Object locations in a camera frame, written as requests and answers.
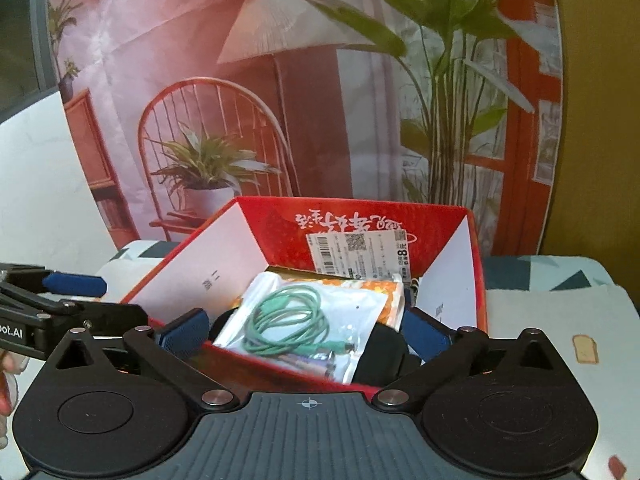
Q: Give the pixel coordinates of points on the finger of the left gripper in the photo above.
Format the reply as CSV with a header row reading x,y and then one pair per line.
x,y
39,280
99,318

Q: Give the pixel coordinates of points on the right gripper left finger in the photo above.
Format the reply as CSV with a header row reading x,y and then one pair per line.
x,y
163,354

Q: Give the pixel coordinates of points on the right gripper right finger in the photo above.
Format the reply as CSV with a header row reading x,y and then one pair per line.
x,y
446,354

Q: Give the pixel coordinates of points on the black sock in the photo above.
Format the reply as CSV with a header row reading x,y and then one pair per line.
x,y
385,359

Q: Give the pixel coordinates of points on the printed room backdrop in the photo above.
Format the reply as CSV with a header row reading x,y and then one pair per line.
x,y
177,105

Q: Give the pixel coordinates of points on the person's left hand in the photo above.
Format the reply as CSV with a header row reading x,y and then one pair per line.
x,y
11,366

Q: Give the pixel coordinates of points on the orange snack packet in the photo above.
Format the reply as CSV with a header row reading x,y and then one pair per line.
x,y
393,311

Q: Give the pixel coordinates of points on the red strawberry cardboard box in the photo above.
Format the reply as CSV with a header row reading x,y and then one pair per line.
x,y
217,261

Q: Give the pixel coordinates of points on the patterned tablecloth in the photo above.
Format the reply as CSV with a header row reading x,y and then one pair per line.
x,y
595,327

